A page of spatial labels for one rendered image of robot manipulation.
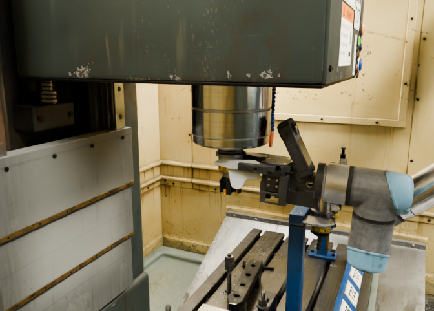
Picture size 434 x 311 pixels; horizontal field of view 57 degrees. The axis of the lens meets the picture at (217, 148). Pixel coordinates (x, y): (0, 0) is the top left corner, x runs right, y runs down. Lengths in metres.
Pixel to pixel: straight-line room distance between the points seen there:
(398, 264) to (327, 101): 0.72
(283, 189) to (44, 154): 0.55
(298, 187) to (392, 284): 1.03
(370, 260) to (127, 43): 0.59
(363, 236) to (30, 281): 0.74
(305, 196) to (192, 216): 1.40
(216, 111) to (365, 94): 1.09
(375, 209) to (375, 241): 0.06
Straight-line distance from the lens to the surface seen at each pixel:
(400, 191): 0.77
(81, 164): 1.09
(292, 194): 0.80
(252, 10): 0.66
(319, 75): 0.63
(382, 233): 0.79
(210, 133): 0.75
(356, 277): 1.42
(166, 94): 2.06
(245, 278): 1.29
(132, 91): 1.32
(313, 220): 1.06
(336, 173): 0.77
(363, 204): 0.78
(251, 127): 0.75
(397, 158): 1.79
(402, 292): 1.76
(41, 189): 1.01
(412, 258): 1.87
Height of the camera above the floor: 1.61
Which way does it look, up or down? 12 degrees down
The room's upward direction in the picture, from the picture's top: straight up
